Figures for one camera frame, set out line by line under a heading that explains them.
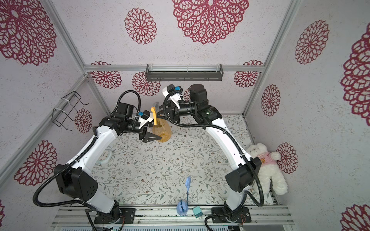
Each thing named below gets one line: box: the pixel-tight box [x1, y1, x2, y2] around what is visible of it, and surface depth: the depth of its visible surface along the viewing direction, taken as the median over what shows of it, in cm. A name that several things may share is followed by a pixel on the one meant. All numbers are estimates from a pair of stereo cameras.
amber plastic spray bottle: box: [152, 117, 172, 143], surface depth 69 cm
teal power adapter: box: [192, 205, 204, 219], surface depth 76 cm
